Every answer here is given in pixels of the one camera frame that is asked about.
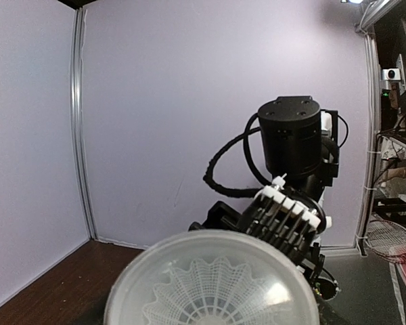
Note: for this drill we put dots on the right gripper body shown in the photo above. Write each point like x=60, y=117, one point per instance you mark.
x=309, y=260

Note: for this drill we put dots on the white shuttlecock tube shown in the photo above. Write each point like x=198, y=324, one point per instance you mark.
x=288, y=296

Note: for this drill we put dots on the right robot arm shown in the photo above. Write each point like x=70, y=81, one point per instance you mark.
x=291, y=146

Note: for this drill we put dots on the spare rackets on floor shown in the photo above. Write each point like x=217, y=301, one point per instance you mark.
x=387, y=239

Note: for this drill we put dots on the right aluminium corner post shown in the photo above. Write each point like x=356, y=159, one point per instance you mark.
x=372, y=12

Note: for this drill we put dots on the aluminium corner post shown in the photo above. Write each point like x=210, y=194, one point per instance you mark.
x=372, y=12
x=76, y=120

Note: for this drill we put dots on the left aluminium corner post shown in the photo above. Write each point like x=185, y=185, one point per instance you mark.
x=76, y=120

